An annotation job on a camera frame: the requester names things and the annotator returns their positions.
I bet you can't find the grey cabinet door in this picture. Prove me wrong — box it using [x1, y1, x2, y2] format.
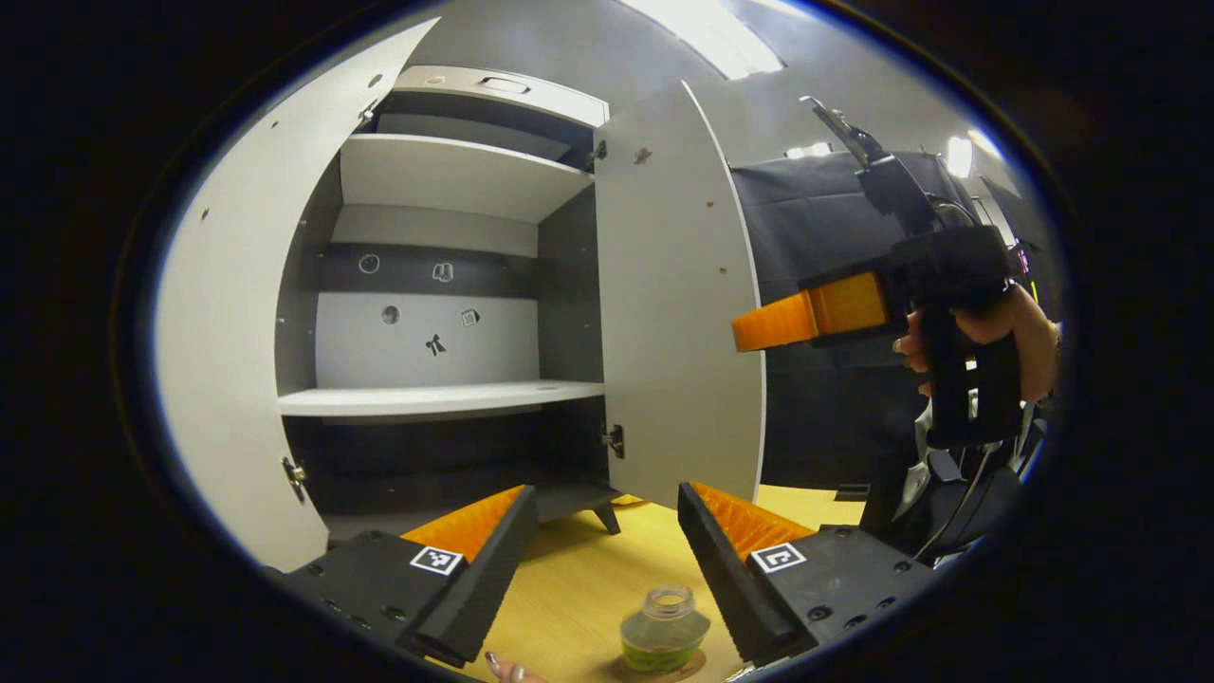
[155, 17, 442, 574]
[593, 81, 767, 511]

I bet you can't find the grey cabinet drawer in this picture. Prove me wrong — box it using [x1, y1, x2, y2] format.
[391, 65, 610, 129]

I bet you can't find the grey cabinet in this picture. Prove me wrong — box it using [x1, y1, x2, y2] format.
[275, 65, 629, 538]

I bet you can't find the clear bottle green label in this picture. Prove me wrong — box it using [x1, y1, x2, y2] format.
[620, 585, 711, 676]

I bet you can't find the grey cabinet shelf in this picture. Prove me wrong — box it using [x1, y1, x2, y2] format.
[340, 133, 596, 224]

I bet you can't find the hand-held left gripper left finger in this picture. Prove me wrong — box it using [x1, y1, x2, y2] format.
[261, 484, 540, 668]

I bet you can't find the long ceiling light panel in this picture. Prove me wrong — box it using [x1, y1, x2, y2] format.
[616, 0, 786, 82]

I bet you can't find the brown round coaster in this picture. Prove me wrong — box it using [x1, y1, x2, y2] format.
[607, 650, 727, 683]

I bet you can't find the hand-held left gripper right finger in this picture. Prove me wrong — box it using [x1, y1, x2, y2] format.
[676, 481, 940, 667]

